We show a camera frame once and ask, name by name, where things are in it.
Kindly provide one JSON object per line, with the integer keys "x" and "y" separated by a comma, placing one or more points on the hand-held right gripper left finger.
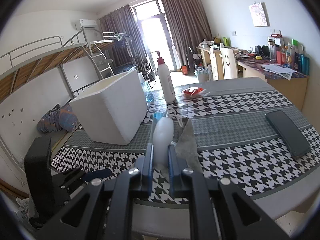
{"x": 150, "y": 162}

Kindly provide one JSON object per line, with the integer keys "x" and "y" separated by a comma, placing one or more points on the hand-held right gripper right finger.
{"x": 172, "y": 162}

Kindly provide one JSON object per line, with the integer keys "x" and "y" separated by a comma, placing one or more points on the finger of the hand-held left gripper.
{"x": 100, "y": 174}

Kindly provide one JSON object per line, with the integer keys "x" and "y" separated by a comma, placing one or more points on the grey fluffy cloth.
{"x": 186, "y": 140}

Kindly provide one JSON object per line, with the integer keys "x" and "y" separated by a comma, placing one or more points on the translucent plastic container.
{"x": 162, "y": 137}

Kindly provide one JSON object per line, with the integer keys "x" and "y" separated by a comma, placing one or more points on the blue face mask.
{"x": 157, "y": 117}

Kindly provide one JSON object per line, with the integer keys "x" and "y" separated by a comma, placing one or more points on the white foam box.
{"x": 112, "y": 110}

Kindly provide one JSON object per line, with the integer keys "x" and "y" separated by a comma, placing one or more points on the blue orange patterned quilt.
{"x": 63, "y": 120}

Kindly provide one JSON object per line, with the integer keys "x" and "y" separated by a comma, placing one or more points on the clear blue water jug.
{"x": 148, "y": 92}

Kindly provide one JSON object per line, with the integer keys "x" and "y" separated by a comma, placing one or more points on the houndstooth tablecloth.
{"x": 237, "y": 135}

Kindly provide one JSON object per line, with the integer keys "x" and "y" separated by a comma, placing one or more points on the red snack packet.
{"x": 191, "y": 91}

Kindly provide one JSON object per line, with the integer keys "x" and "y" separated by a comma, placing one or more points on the white pump bottle red nozzle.
{"x": 166, "y": 80}

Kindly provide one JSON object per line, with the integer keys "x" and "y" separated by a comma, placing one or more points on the white bucket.
{"x": 201, "y": 76}

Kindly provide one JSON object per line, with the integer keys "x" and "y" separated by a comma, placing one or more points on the black folding chair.
{"x": 148, "y": 71}

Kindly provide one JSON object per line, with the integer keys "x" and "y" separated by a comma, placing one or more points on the orange container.
{"x": 184, "y": 70}

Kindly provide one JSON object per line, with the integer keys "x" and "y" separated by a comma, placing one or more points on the metal bunk bed blue bedding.
{"x": 123, "y": 68}

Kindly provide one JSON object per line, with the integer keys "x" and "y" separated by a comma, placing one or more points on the black luggage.
{"x": 192, "y": 56}

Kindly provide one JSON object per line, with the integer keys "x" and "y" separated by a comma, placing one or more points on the metal bunk bed wooden slats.
{"x": 37, "y": 65}

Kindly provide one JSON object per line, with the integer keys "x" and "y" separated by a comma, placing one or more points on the wooden chair smiley face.
{"x": 228, "y": 63}

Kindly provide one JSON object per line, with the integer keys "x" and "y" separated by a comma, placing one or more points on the metal bunk bed ladder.
{"x": 100, "y": 55}

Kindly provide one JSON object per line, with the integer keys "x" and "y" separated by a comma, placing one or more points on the dark smartphone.
{"x": 287, "y": 132}

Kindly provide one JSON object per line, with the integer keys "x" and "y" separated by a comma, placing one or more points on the dark hanging clothes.
{"x": 120, "y": 42}

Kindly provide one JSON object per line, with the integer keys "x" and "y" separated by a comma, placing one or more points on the glass balcony door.
{"x": 155, "y": 30}

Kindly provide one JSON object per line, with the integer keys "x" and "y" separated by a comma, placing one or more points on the wooden desk patterned cover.
{"x": 285, "y": 87}

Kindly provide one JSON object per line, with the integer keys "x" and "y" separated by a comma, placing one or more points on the brown curtain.
{"x": 117, "y": 27}
{"x": 185, "y": 25}

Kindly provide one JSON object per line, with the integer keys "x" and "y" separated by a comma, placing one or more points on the white papers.
{"x": 278, "y": 71}

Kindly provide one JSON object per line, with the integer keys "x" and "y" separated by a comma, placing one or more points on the white air conditioner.
{"x": 86, "y": 23}

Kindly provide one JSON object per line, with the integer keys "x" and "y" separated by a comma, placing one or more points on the row of toiletry bottles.
{"x": 290, "y": 55}

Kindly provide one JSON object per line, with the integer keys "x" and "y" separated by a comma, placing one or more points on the pink wall picture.
{"x": 259, "y": 14}

